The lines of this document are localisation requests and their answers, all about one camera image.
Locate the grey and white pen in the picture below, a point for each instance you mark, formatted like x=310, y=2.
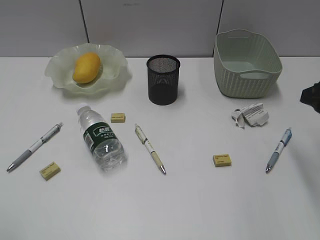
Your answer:
x=26, y=154

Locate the pale green woven basket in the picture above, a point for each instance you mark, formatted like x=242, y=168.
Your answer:
x=246, y=65

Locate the yellow mango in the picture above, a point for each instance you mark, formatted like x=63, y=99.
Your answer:
x=87, y=67

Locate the yellow eraser front left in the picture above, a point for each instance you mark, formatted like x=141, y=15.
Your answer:
x=50, y=171

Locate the beige and white pen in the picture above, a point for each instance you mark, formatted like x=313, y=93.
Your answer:
x=144, y=140

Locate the white waste paper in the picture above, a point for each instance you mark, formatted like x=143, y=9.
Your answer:
x=254, y=115

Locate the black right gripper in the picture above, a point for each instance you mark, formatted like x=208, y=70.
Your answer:
x=311, y=96

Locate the blue and white pen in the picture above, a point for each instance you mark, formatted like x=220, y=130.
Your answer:
x=278, y=150

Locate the translucent green wavy plate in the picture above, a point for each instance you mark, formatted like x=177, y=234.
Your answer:
x=113, y=71

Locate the yellow eraser near bottle cap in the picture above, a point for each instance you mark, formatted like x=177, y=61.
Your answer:
x=118, y=118

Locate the clear water bottle green label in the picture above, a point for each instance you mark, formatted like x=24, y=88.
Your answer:
x=103, y=144

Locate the yellow eraser right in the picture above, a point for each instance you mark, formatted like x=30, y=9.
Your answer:
x=222, y=160

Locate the black mesh pen holder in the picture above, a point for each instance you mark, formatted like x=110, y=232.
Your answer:
x=163, y=79

